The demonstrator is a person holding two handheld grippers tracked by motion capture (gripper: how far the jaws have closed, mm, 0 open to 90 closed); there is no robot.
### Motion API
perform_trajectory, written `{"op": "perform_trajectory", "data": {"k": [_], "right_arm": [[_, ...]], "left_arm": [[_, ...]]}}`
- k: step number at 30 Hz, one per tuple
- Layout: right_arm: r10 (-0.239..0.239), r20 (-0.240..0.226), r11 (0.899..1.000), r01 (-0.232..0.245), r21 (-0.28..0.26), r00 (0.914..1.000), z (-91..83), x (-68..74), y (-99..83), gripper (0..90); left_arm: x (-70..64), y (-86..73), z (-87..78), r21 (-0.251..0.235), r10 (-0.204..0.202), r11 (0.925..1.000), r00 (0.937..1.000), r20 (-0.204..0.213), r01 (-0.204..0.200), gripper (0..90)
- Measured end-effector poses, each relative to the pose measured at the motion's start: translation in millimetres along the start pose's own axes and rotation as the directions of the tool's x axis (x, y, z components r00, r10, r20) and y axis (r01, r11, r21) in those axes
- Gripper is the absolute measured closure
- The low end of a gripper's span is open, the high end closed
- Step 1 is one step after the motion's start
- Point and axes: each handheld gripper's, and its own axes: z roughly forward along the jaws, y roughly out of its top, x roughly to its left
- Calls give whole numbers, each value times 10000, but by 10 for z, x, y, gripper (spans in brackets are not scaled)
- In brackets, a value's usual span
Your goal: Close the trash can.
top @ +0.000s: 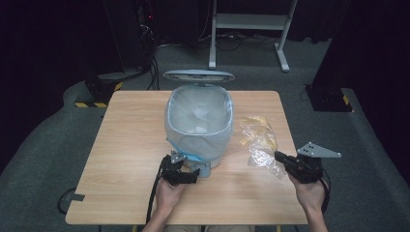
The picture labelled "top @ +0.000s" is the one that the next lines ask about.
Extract clear yellow plastic bag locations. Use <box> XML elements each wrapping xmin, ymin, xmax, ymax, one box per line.
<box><xmin>239</xmin><ymin>115</ymin><xmax>288</xmax><ymax>180</ymax></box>

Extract white pedal trash can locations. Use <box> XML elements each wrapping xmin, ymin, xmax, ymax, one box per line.
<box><xmin>162</xmin><ymin>69</ymin><xmax>236</xmax><ymax>178</ymax></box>

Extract cables under white stand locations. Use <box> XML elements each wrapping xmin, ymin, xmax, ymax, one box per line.
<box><xmin>196</xmin><ymin>30</ymin><xmax>278</xmax><ymax>52</ymax></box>

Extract black stand base striped tape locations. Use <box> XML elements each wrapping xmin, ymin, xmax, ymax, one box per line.
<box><xmin>74</xmin><ymin>72</ymin><xmax>125</xmax><ymax>109</ymax></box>

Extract hand-held gripper black cable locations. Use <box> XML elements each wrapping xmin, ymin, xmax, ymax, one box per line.
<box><xmin>145</xmin><ymin>155</ymin><xmax>170</xmax><ymax>225</ymax></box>
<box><xmin>319</xmin><ymin>169</ymin><xmax>332</xmax><ymax>215</ymax></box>

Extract black cable loop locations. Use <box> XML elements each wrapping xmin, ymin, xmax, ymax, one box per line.
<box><xmin>57</xmin><ymin>188</ymin><xmax>77</xmax><ymax>216</ymax></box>

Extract right hand-held gripper black cable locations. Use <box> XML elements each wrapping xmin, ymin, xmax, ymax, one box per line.
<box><xmin>319</xmin><ymin>169</ymin><xmax>332</xmax><ymax>215</ymax></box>

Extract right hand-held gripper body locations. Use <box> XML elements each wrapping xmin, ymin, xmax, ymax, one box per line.
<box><xmin>289</xmin><ymin>141</ymin><xmax>342</xmax><ymax>184</ymax></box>

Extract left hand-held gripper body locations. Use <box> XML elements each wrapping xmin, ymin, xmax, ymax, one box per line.
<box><xmin>161</xmin><ymin>149</ymin><xmax>186</xmax><ymax>186</ymax></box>

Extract person's legs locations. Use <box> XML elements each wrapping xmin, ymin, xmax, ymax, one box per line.
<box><xmin>162</xmin><ymin>225</ymin><xmax>255</xmax><ymax>232</ymax></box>

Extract clear trash bag liner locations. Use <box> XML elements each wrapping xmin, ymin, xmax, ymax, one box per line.
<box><xmin>164</xmin><ymin>84</ymin><xmax>234</xmax><ymax>162</ymax></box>

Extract white metal stand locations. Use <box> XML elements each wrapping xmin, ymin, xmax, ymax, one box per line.
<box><xmin>208</xmin><ymin>0</ymin><xmax>300</xmax><ymax>73</ymax></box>

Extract black floor cables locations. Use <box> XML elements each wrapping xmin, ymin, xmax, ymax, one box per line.
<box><xmin>146</xmin><ymin>54</ymin><xmax>161</xmax><ymax>92</ymax></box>

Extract left hand-held gripper black cable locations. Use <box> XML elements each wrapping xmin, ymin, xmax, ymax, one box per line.
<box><xmin>145</xmin><ymin>155</ymin><xmax>170</xmax><ymax>225</ymax></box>

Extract dark curtain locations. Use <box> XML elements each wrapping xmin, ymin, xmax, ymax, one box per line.
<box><xmin>310</xmin><ymin>0</ymin><xmax>410</xmax><ymax>177</ymax></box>
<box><xmin>0</xmin><ymin>0</ymin><xmax>125</xmax><ymax>175</ymax></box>

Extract person's right hand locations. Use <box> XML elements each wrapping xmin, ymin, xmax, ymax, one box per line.
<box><xmin>288</xmin><ymin>175</ymin><xmax>327</xmax><ymax>212</ymax></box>

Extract black equipment rack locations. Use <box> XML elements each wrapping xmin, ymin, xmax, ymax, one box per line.
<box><xmin>134</xmin><ymin>0</ymin><xmax>158</xmax><ymax>72</ymax></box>

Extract person's left hand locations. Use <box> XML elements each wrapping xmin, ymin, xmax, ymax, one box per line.
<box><xmin>155</xmin><ymin>178</ymin><xmax>187</xmax><ymax>212</ymax></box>

